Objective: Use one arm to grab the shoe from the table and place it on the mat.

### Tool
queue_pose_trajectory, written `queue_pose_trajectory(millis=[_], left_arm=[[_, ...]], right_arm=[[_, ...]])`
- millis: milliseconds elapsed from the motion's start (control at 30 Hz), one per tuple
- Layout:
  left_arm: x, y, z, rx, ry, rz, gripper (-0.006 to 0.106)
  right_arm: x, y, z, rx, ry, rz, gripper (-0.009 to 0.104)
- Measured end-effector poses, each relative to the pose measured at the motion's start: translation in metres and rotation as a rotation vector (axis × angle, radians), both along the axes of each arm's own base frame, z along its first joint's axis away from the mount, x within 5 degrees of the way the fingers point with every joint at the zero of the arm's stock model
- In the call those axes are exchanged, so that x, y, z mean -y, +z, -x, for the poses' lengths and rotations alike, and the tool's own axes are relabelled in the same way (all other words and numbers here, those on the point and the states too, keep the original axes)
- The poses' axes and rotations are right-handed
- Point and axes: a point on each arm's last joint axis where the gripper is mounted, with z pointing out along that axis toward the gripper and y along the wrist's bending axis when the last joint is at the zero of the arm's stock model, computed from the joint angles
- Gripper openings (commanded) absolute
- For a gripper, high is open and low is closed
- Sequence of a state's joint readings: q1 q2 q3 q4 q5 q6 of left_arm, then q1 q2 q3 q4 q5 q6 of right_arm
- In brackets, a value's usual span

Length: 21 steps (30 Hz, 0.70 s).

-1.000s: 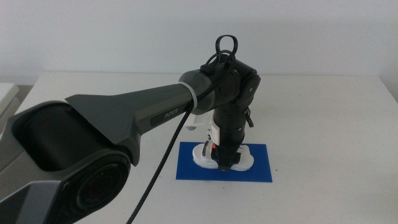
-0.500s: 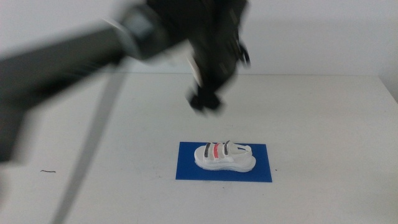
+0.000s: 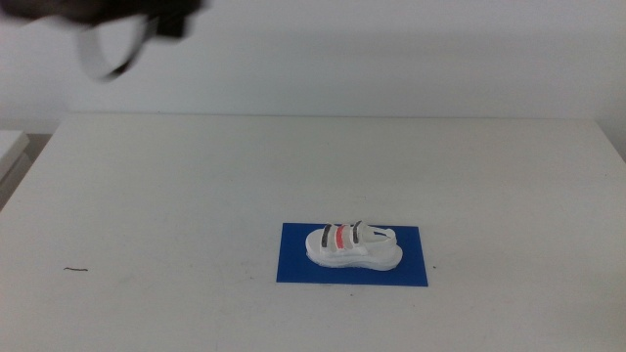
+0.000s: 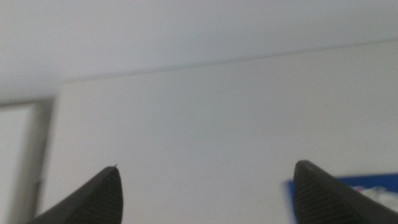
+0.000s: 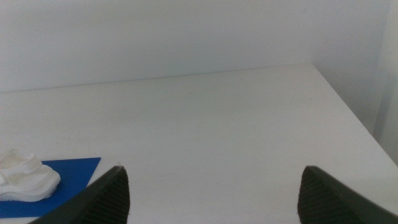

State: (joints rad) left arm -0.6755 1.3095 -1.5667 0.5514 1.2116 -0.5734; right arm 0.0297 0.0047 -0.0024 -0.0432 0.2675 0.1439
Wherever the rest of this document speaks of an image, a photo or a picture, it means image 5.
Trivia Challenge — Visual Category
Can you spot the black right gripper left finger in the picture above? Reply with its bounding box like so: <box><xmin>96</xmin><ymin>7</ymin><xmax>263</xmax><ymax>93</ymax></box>
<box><xmin>27</xmin><ymin>165</ymin><xmax>131</xmax><ymax>224</ymax></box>

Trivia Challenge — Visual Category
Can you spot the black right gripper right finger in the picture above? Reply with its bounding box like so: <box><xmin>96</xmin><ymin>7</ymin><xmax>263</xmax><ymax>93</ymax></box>
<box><xmin>297</xmin><ymin>165</ymin><xmax>398</xmax><ymax>224</ymax></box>

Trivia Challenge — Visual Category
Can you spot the blue rectangular mat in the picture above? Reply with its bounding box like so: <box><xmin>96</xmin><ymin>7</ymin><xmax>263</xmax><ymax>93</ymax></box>
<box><xmin>0</xmin><ymin>157</ymin><xmax>102</xmax><ymax>219</ymax></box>

